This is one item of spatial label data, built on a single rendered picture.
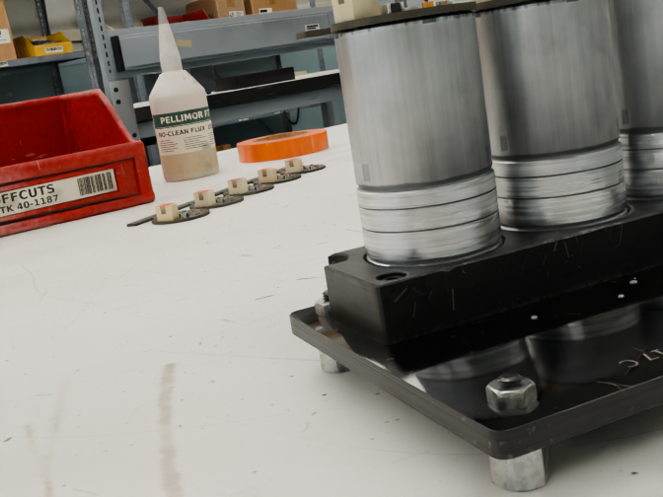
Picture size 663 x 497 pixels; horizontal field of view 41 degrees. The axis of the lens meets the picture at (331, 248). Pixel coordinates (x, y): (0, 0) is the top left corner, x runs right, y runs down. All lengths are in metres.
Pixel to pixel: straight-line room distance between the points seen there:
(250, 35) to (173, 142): 2.42
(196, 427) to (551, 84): 0.08
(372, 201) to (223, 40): 2.74
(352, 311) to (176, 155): 0.38
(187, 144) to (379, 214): 0.38
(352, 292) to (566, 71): 0.05
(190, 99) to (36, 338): 0.31
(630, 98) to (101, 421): 0.12
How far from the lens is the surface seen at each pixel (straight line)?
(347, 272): 0.15
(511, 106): 0.16
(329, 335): 0.15
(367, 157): 0.15
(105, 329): 0.23
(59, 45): 4.46
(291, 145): 0.56
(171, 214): 0.38
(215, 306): 0.23
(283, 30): 3.02
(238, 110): 2.97
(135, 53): 2.73
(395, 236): 0.15
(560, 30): 0.16
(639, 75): 0.18
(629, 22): 0.18
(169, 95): 0.53
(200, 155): 0.53
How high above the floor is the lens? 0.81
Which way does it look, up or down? 12 degrees down
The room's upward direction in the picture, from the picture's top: 9 degrees counter-clockwise
